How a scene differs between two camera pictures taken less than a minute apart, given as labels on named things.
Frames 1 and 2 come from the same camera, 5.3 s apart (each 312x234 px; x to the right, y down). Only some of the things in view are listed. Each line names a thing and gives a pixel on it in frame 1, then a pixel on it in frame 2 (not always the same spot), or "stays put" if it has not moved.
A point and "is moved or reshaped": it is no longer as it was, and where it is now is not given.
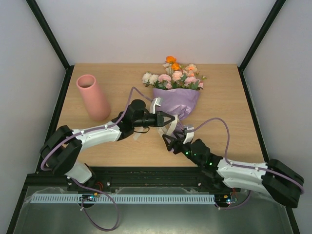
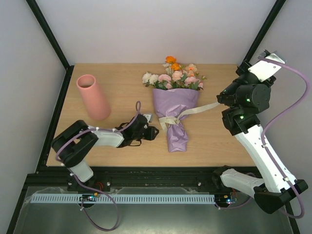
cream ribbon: x=163 y=130 is moved or reshaped
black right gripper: x=176 y=144 → x=224 y=98
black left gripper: x=160 y=118 → x=152 y=134
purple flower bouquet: x=176 y=88 stays put
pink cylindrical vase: x=97 y=105 stays put
